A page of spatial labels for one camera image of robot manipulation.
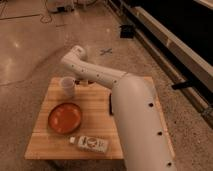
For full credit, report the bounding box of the white plastic bottle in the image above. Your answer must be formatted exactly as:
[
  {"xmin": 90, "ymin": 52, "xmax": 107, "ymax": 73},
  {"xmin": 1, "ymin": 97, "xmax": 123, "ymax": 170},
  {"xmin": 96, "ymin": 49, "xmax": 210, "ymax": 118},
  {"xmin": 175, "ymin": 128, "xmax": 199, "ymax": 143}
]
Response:
[{"xmin": 69, "ymin": 136, "xmax": 109, "ymax": 153}]

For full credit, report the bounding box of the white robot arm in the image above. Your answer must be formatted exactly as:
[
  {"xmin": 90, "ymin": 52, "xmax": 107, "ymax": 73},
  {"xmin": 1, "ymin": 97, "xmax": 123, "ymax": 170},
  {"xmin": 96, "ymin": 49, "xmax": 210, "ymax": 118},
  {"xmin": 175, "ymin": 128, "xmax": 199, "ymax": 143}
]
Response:
[{"xmin": 61, "ymin": 46, "xmax": 177, "ymax": 171}]

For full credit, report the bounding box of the orange plate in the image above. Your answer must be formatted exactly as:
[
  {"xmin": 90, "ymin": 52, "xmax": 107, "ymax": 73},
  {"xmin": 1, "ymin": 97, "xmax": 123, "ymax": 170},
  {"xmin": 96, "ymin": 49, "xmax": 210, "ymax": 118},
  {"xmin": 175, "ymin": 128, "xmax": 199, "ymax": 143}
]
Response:
[{"xmin": 48, "ymin": 103, "xmax": 82, "ymax": 134}]

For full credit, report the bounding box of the black wall bracket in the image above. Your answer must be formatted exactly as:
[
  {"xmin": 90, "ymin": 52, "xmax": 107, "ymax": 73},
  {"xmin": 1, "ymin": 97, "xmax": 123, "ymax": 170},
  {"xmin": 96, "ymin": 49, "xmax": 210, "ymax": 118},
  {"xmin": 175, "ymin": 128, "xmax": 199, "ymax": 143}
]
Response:
[{"xmin": 171, "ymin": 81, "xmax": 193, "ymax": 90}]

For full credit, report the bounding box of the black box on floor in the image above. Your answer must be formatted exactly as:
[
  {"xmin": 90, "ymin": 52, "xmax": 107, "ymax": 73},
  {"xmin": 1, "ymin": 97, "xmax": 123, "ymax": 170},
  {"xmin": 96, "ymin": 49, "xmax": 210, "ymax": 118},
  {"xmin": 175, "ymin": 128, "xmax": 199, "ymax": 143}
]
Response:
[{"xmin": 120, "ymin": 25, "xmax": 134, "ymax": 38}]

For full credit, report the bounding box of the white ceramic cup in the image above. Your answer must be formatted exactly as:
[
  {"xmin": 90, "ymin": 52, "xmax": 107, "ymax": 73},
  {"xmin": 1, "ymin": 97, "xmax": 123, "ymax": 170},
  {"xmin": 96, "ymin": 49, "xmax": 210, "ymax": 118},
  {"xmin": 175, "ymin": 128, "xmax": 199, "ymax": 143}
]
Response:
[{"xmin": 59, "ymin": 77, "xmax": 75, "ymax": 98}]

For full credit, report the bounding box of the wooden table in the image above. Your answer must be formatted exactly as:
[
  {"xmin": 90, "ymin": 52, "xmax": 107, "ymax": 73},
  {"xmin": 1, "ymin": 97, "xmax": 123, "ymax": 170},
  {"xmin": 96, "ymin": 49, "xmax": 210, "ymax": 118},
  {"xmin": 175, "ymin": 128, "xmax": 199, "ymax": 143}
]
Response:
[{"xmin": 25, "ymin": 78, "xmax": 174, "ymax": 160}]

